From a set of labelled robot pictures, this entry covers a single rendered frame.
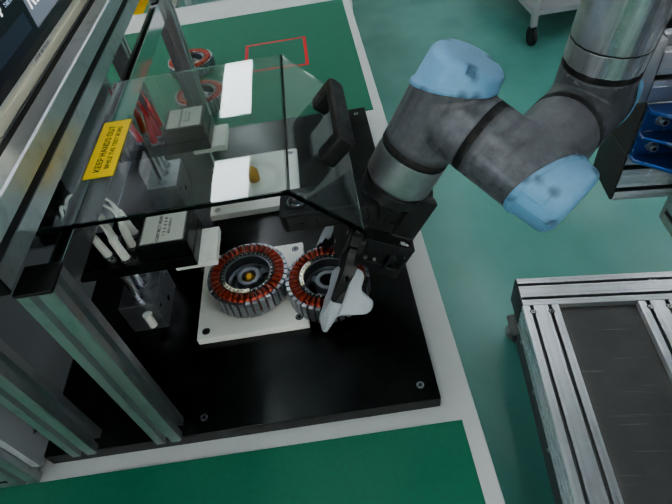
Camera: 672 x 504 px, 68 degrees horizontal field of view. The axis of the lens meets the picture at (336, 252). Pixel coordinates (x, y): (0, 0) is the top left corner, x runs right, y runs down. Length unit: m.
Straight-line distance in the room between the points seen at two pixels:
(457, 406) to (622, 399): 0.74
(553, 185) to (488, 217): 1.46
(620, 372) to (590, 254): 0.60
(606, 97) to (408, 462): 0.42
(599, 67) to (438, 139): 0.16
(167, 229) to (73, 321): 0.22
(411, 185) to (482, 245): 1.31
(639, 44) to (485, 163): 0.16
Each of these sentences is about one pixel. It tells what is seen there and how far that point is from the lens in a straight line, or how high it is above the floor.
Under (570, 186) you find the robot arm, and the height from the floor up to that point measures 1.03.
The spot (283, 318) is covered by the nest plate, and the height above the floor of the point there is 0.78.
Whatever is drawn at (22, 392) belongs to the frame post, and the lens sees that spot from 0.57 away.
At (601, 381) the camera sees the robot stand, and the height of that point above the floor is 0.21.
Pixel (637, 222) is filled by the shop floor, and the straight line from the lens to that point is 2.02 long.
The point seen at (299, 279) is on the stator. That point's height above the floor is 0.82.
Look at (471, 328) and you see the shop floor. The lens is 1.60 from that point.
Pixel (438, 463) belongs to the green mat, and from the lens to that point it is 0.61.
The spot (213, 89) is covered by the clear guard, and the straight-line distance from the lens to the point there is 0.57.
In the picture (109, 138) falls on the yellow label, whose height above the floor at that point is 1.07.
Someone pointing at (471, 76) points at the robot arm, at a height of 1.09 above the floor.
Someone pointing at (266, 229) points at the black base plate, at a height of 0.77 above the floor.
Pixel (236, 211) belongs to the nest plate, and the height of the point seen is 0.78.
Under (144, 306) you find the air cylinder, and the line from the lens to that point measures 0.71.
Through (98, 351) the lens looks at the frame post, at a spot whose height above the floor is 0.97.
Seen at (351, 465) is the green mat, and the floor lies 0.75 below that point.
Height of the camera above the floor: 1.32
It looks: 47 degrees down
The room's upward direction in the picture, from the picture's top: 10 degrees counter-clockwise
